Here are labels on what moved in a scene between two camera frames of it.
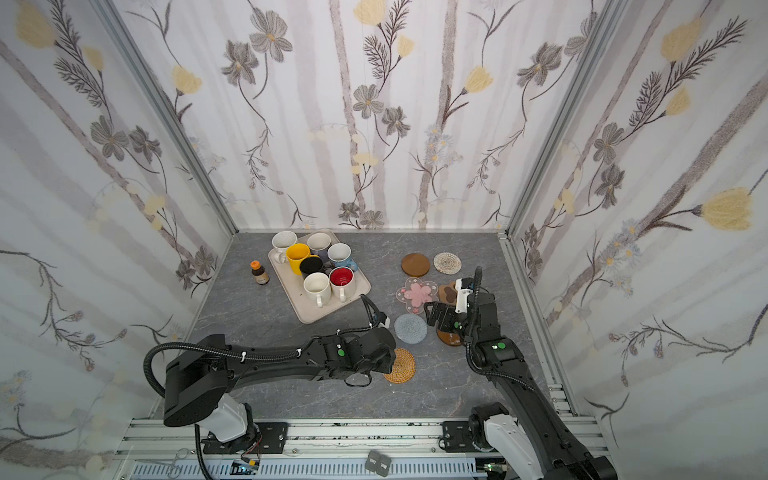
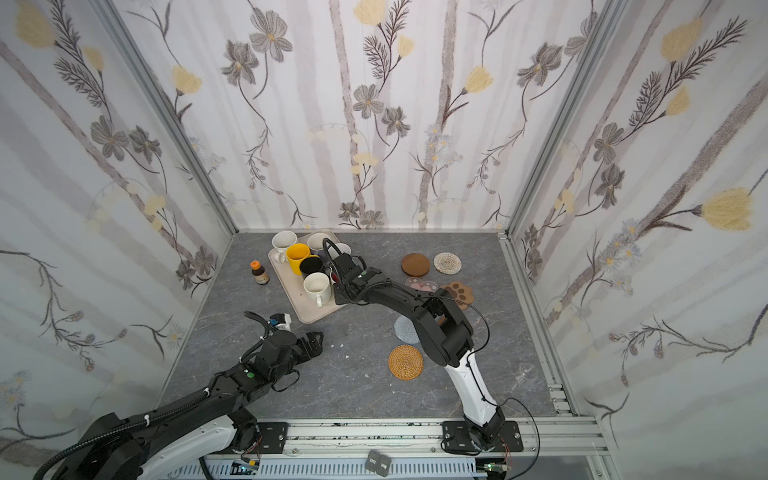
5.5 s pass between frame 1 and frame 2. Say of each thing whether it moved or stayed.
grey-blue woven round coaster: stayed
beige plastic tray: stayed
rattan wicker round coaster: moved
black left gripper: moved
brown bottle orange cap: stayed
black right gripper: moved
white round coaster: stayed
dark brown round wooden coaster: stayed
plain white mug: stayed
